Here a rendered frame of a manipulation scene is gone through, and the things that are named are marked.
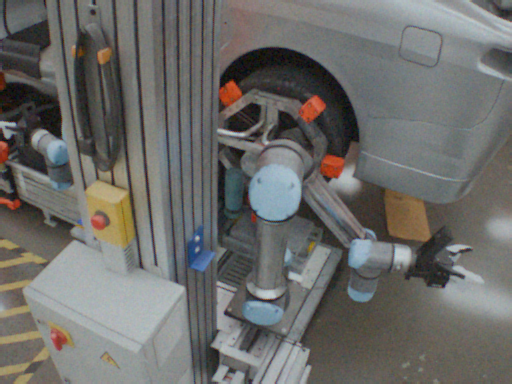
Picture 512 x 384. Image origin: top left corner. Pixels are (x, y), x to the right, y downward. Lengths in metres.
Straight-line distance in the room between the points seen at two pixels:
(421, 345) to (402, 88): 1.37
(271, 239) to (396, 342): 1.59
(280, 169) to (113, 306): 0.48
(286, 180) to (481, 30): 1.18
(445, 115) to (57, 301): 1.65
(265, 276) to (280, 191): 0.30
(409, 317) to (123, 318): 1.99
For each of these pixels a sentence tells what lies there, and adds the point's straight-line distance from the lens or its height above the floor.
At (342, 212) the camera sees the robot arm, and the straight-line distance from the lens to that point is 1.32.
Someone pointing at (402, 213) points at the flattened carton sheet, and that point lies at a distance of 3.46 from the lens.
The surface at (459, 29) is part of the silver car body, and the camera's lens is 1.99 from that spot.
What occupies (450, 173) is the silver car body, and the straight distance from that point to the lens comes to 2.25.
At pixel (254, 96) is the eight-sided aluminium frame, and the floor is 1.11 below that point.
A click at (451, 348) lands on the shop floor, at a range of 2.76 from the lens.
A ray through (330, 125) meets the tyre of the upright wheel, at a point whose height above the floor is 1.03.
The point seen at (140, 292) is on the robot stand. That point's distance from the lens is 1.13.
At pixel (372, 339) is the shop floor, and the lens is 2.65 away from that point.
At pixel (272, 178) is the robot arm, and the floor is 1.46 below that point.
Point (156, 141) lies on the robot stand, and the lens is 0.91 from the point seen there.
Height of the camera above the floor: 2.08
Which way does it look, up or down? 38 degrees down
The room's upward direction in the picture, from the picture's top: 5 degrees clockwise
